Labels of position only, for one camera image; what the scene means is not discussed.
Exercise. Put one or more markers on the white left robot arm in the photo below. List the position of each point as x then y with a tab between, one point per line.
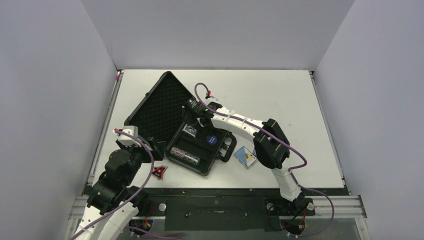
112	200

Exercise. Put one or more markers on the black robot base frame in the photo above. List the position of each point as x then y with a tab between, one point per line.
232	209

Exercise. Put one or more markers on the blue ace card box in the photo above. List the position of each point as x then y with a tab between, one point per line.
245	157

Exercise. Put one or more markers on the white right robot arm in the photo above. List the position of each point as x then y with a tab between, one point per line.
271	146

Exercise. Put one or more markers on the black poker set case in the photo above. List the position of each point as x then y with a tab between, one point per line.
160	115

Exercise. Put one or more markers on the blue small blind button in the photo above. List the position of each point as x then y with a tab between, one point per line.
212	139

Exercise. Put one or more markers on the triangular all in marker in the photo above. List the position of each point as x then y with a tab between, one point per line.
158	172

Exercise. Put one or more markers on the yellow-blue chip stack bottom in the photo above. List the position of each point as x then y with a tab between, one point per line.
193	159

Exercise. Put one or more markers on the blue patterned card deck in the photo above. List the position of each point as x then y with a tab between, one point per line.
190	130

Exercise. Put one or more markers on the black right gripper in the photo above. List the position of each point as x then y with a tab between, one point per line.
202	120

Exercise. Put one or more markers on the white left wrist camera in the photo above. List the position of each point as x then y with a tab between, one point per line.
128	136

